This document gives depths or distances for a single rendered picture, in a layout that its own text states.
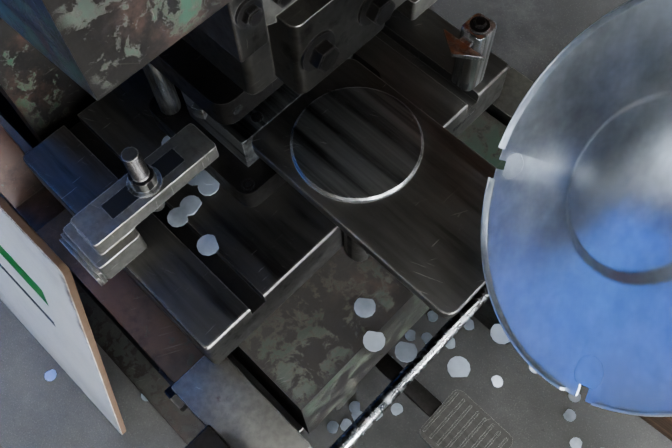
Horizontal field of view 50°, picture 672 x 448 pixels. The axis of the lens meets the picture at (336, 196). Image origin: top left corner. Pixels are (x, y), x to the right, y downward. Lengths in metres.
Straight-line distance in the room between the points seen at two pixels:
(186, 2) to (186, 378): 0.46
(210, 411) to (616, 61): 0.48
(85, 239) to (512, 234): 0.40
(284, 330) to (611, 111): 0.39
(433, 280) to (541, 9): 1.31
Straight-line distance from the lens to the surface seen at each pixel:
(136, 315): 0.82
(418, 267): 0.63
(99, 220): 0.71
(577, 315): 0.52
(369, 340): 0.75
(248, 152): 0.71
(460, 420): 1.23
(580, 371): 0.52
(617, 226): 0.51
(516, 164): 0.60
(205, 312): 0.71
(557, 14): 1.87
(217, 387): 0.75
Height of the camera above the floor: 1.37
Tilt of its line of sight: 63 degrees down
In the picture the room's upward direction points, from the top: 3 degrees counter-clockwise
